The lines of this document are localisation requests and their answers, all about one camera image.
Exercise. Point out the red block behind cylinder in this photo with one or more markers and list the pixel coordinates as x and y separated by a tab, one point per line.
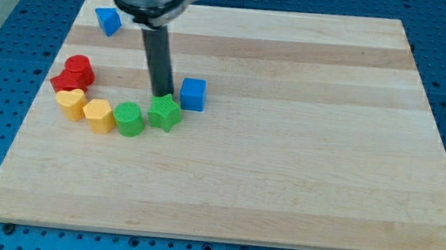
68	81

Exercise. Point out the green cylinder block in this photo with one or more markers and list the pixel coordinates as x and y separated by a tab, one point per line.
129	119

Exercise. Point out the yellow heart block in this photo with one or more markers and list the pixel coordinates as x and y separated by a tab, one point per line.
71	103

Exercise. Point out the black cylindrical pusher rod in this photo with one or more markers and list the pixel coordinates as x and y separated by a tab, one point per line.
158	58

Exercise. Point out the blue triangle block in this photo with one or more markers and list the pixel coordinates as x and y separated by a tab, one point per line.
109	20

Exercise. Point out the yellow pentagon block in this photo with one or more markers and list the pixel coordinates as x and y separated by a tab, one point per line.
99	116

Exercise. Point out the blue cube block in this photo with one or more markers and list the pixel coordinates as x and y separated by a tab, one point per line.
193	94

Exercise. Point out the green star block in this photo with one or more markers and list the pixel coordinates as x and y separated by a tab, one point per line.
164	112

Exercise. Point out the wooden board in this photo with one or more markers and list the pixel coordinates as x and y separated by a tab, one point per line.
317	134

